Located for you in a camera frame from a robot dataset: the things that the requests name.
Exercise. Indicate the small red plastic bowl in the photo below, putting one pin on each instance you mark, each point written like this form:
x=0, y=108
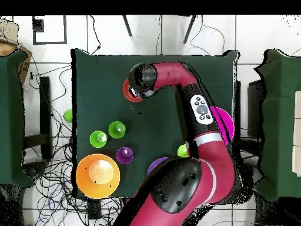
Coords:
x=127, y=94

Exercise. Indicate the green plastic cup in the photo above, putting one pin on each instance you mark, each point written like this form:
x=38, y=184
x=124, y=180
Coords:
x=182, y=151
x=96, y=141
x=114, y=131

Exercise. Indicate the black floor power box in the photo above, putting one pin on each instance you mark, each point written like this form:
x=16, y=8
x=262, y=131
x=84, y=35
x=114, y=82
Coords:
x=94, y=209

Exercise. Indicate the brown cardboard box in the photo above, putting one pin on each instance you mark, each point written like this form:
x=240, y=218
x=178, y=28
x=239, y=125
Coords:
x=24, y=68

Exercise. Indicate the purple plastic bowl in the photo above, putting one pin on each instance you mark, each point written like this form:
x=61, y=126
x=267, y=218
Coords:
x=155, y=163

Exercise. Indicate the black equipment box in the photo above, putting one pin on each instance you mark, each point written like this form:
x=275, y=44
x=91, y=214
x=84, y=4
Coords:
x=255, y=106

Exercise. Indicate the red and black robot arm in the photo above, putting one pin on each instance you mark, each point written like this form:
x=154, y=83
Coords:
x=211, y=164

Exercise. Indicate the black stand bar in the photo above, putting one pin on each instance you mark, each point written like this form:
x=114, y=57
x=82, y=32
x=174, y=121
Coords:
x=237, y=98
x=45, y=106

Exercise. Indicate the purple plastic cup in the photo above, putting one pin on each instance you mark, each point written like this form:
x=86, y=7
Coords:
x=124, y=157

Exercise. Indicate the dark green table cloth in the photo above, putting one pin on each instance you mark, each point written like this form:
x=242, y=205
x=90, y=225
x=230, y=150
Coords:
x=98, y=75

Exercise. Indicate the small green plastic bowl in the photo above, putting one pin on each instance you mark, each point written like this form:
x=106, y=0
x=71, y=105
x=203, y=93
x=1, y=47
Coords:
x=68, y=116

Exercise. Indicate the black square floor frame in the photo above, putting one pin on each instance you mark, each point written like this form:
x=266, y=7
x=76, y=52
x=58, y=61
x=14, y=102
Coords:
x=49, y=42

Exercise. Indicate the large orange plastic bowl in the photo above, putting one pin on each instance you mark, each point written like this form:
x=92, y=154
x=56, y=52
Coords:
x=98, y=189

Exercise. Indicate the black tripod leg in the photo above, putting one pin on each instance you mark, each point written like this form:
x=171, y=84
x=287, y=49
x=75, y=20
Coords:
x=127, y=26
x=190, y=29

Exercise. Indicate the green side table cloth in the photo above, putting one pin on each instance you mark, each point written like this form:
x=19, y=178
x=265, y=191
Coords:
x=11, y=117
x=279, y=117

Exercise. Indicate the large pink plastic bowl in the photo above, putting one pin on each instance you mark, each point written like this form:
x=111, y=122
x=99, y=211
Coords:
x=227, y=122

